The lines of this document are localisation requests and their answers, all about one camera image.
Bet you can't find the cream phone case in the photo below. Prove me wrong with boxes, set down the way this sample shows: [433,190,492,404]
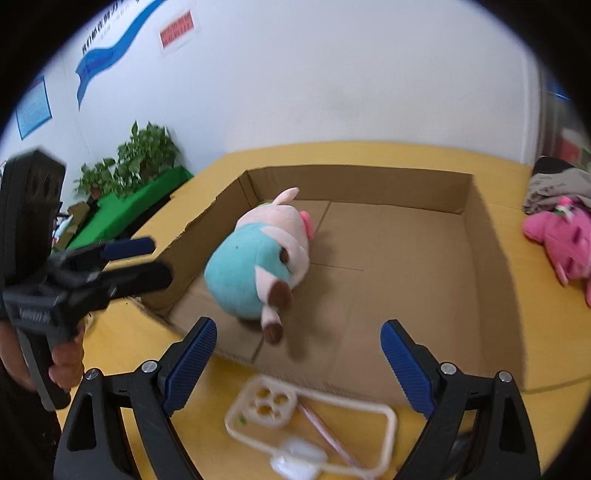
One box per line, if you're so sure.
[225,375,398,480]

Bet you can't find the small brown carton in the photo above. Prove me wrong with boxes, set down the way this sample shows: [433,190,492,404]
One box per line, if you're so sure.
[68,202,92,227]

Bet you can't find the teal and pink plush pig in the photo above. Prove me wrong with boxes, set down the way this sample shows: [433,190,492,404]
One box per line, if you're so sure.
[204,187,317,346]

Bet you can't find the brown cardboard box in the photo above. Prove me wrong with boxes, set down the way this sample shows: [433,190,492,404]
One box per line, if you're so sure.
[131,168,527,407]

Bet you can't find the glass partition with blue band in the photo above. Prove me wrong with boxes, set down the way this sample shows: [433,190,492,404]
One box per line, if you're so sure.
[540,69,591,167]

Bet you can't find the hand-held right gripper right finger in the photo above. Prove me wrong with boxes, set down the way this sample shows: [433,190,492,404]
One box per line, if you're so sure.
[379,319,542,480]

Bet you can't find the green cloth bench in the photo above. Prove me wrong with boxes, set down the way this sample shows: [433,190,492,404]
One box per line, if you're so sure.
[65,166,195,252]

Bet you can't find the pink pen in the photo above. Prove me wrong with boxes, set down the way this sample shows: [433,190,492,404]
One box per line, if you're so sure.
[295,398,363,469]

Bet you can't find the green potted plant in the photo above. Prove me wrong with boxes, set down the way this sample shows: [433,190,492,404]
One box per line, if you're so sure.
[74,158,120,200]
[115,121,182,185]

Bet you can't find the pink plush toy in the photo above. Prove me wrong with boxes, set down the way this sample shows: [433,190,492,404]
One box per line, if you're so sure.
[523,196,591,308]

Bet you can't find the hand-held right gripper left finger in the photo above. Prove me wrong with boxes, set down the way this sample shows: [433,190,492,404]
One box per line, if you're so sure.
[53,316,219,480]

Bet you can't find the person's left forearm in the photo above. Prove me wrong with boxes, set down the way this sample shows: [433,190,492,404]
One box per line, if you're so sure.
[0,318,63,480]

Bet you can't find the person's left hand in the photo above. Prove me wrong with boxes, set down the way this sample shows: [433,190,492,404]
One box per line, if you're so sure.
[48,320,87,393]

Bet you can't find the blue wall poster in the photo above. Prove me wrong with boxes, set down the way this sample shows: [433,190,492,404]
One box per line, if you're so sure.
[16,76,51,139]

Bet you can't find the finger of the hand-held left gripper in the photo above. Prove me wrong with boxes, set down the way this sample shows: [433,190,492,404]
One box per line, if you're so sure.
[90,258,174,305]
[55,237,156,273]

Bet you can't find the grey cloth bag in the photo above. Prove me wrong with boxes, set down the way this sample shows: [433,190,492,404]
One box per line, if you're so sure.
[523,157,591,215]

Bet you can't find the white earbuds case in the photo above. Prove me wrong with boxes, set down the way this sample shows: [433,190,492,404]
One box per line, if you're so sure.
[270,436,328,480]

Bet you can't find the red wall sign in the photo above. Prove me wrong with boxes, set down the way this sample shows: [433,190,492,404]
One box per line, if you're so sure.
[159,11,201,51]

